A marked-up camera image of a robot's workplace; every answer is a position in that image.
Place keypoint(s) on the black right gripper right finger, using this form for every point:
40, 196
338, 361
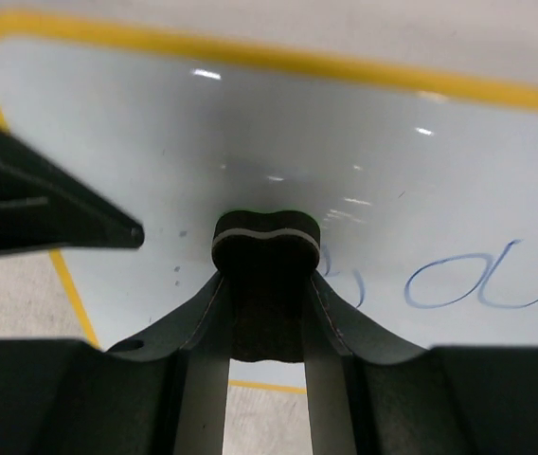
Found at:
372, 392

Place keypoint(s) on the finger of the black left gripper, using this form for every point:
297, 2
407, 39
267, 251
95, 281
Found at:
42, 207

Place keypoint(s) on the yellow framed whiteboard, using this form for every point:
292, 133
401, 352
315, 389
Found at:
425, 183

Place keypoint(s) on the black felt eraser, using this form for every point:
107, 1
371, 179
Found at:
266, 259

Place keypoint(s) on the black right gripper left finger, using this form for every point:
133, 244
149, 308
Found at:
161, 391

